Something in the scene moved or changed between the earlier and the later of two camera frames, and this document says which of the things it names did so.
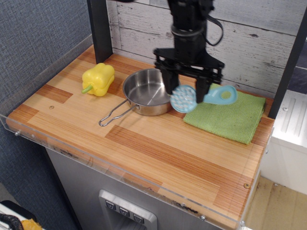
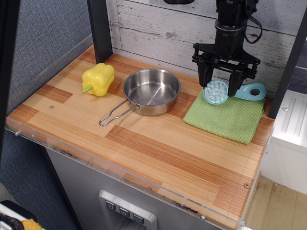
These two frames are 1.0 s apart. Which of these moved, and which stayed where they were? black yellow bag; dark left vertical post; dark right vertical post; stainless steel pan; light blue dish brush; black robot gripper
Moved: black robot gripper; light blue dish brush
Stayed: dark left vertical post; black yellow bag; dark right vertical post; stainless steel pan
